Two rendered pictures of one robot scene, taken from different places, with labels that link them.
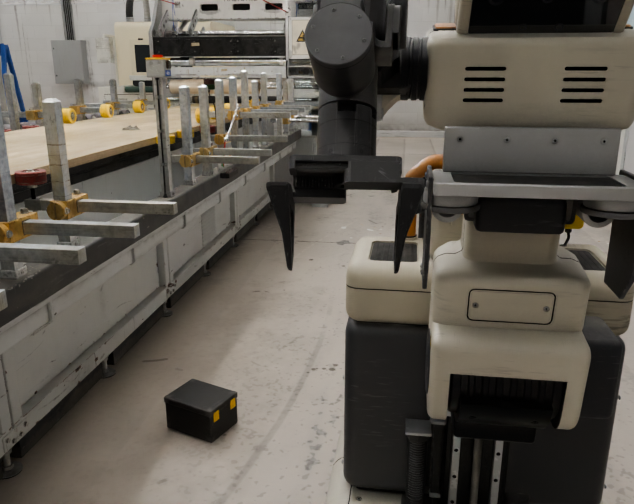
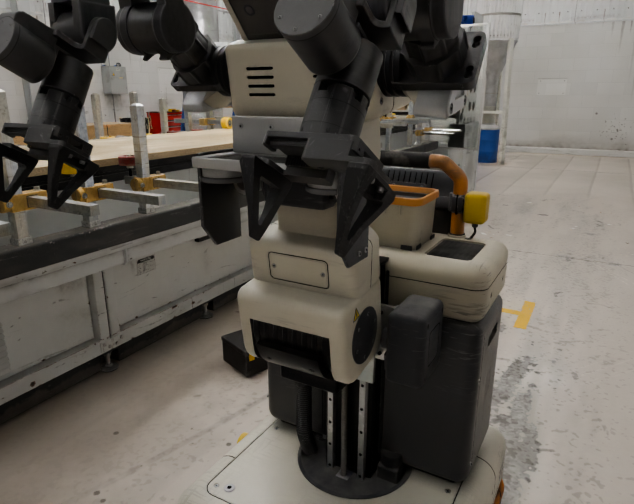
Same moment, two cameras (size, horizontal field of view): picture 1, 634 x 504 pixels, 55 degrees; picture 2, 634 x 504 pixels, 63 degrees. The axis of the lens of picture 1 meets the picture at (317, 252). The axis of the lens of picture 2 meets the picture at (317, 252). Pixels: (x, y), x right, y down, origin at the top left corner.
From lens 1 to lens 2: 0.62 m
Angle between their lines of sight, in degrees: 20
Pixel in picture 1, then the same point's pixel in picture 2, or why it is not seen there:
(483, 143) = (256, 129)
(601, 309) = (453, 294)
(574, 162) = not seen: hidden behind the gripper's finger
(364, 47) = (5, 46)
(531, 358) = (299, 313)
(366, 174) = (33, 136)
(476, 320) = (277, 279)
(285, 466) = not seen: hidden behind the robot
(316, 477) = not seen: hidden behind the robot
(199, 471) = (226, 394)
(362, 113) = (51, 95)
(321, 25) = not seen: outside the picture
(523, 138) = (282, 126)
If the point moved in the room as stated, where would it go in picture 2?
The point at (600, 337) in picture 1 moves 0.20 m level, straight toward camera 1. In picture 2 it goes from (410, 313) to (331, 347)
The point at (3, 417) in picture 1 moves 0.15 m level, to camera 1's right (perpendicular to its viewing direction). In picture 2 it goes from (102, 328) to (132, 334)
